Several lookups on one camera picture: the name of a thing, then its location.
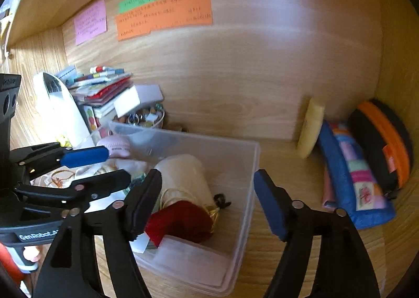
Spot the orange and black round case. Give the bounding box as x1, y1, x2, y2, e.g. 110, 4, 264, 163
347, 98, 414, 200

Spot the small white box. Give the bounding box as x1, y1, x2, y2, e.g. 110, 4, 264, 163
113, 85, 164, 119

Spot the blue pencil case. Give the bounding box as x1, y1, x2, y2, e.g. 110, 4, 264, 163
316, 120, 396, 230

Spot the orange paper note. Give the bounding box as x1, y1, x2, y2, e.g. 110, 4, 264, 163
115, 0, 213, 41

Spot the yellow bottle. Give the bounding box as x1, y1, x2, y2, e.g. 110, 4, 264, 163
297, 97, 325, 159

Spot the round tin of trinkets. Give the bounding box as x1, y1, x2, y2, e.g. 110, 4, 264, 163
113, 103, 164, 130

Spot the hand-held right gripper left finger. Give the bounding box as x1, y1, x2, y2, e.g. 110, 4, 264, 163
33, 169, 163, 298

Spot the stack of booklets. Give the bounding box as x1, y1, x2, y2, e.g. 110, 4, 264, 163
54, 65, 133, 119

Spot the pink rope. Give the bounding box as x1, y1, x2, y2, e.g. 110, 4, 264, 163
106, 154, 156, 176

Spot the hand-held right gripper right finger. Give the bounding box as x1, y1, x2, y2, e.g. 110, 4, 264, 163
253, 169, 382, 298

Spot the pink paper note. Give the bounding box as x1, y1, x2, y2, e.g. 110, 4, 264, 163
75, 0, 108, 46

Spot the clear plastic storage box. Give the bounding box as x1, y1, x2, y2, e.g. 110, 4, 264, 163
108, 121, 261, 297

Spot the fruit print box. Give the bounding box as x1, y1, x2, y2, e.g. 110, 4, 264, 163
82, 105, 99, 133

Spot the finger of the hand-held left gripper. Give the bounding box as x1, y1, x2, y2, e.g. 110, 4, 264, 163
10, 142, 110, 172
15, 169, 131, 210

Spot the small black clip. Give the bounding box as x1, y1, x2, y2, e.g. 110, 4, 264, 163
213, 193, 231, 209

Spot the wooden desktop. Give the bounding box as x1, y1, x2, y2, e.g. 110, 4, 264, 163
88, 128, 406, 298

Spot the red cloth pouch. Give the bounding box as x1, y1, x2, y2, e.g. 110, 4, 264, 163
144, 200, 215, 248

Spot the pink round jar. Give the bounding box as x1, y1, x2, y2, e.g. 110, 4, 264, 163
96, 134, 131, 159

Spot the person's left hand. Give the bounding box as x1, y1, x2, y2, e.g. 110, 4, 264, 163
21, 246, 43, 264

